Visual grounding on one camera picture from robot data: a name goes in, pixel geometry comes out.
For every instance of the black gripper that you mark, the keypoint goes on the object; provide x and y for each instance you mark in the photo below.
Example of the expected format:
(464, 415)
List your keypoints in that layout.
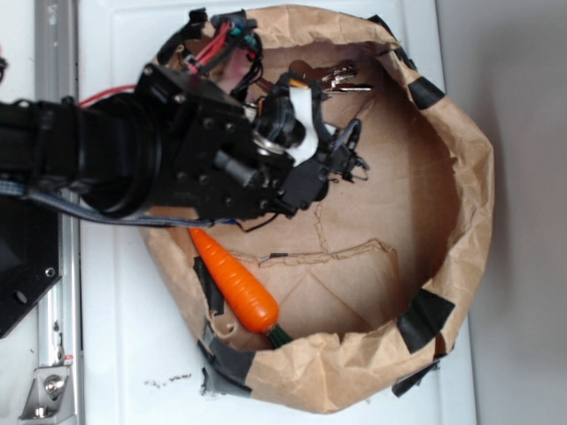
(214, 159)

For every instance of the silver keys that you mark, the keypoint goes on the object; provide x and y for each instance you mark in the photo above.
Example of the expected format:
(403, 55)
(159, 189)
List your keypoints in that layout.
(336, 79)

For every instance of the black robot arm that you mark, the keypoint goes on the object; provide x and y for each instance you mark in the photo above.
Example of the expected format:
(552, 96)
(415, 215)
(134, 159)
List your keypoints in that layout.
(104, 153)

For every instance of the orange plastic carrot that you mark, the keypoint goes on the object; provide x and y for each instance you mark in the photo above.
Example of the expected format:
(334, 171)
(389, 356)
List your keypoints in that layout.
(250, 301)

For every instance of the brown paper bag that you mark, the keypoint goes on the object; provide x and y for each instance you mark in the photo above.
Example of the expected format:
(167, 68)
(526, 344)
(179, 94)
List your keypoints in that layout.
(374, 281)

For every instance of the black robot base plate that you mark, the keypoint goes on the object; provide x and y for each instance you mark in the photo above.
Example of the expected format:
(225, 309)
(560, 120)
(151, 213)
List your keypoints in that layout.
(30, 259)

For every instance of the aluminium frame rail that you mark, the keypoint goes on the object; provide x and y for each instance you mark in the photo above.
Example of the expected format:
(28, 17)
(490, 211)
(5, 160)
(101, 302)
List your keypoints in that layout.
(59, 312)

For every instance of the metal corner bracket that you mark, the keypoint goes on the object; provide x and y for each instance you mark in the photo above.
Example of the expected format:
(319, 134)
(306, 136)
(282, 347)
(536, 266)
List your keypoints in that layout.
(51, 397)

